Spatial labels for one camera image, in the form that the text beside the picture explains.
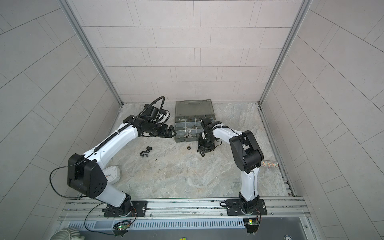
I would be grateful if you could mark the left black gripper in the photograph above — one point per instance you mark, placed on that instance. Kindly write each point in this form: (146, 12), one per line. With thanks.
(164, 133)

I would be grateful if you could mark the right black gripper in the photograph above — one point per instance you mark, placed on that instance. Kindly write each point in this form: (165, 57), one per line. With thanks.
(201, 145)

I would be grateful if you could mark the grey compartment organizer box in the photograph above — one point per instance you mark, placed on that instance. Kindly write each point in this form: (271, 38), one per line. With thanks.
(188, 117)

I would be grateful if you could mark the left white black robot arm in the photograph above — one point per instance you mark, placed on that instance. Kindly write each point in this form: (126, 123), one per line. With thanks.
(85, 172)

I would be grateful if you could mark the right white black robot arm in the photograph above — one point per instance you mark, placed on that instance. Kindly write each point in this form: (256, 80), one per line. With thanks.
(247, 156)

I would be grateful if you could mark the black wing nut left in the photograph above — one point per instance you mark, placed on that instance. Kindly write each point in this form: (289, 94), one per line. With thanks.
(144, 154)

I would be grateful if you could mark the white square clock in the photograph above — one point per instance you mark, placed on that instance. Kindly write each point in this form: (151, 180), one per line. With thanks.
(113, 174)

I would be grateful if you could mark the glitter tube with cap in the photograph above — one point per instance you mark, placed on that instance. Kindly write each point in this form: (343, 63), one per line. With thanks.
(270, 164)

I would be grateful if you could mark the right controller board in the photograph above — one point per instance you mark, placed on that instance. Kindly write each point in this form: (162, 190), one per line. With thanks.
(251, 225)

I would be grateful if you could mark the controller board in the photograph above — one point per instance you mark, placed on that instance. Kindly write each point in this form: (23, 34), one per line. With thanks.
(121, 228)
(251, 225)

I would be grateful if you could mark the left controller board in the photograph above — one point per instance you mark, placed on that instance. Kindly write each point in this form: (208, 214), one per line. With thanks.
(121, 228)

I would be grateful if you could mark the white fan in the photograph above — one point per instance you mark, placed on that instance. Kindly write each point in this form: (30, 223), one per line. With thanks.
(68, 234)

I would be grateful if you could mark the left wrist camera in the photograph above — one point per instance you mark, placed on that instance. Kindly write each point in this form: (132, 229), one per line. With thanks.
(162, 115)

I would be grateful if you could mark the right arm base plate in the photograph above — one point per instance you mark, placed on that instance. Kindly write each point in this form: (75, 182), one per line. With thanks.
(237, 207)

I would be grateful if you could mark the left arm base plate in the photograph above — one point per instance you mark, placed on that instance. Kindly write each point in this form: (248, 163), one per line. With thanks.
(127, 209)

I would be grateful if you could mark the aluminium rail frame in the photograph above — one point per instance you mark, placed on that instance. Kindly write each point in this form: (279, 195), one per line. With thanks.
(200, 208)

